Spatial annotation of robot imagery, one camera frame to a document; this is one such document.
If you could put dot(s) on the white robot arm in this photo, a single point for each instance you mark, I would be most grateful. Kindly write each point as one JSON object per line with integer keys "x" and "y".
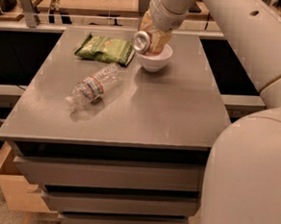
{"x": 242, "y": 182}

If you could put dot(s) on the clear plastic water bottle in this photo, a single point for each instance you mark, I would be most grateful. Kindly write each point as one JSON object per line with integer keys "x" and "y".
{"x": 93, "y": 87}

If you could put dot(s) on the grey metal bracket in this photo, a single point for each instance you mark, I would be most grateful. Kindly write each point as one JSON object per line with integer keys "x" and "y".
{"x": 31, "y": 17}
{"x": 143, "y": 6}

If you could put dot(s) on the cardboard box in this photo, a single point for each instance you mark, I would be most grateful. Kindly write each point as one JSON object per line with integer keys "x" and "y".
{"x": 20, "y": 196}

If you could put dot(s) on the orange soda can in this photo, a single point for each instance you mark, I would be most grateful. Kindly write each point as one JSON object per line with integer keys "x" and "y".
{"x": 141, "y": 43}

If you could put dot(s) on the left grey metal bracket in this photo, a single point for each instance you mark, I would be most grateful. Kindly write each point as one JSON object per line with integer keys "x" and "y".
{"x": 31, "y": 17}

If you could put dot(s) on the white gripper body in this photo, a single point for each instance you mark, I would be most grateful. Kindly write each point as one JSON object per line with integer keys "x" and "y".
{"x": 163, "y": 18}

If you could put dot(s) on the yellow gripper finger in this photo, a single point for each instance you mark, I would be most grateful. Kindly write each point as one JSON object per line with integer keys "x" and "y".
{"x": 158, "y": 40}
{"x": 147, "y": 23}

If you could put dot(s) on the white bowl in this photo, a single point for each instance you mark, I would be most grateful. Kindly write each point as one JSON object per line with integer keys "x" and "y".
{"x": 155, "y": 63}

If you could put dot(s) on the grey drawer cabinet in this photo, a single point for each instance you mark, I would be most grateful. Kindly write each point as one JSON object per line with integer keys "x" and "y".
{"x": 135, "y": 157}

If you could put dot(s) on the green chip bag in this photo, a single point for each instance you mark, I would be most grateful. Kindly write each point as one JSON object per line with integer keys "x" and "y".
{"x": 105, "y": 49}

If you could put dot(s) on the middle grey metal bracket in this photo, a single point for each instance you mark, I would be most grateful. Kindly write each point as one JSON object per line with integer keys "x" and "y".
{"x": 143, "y": 6}

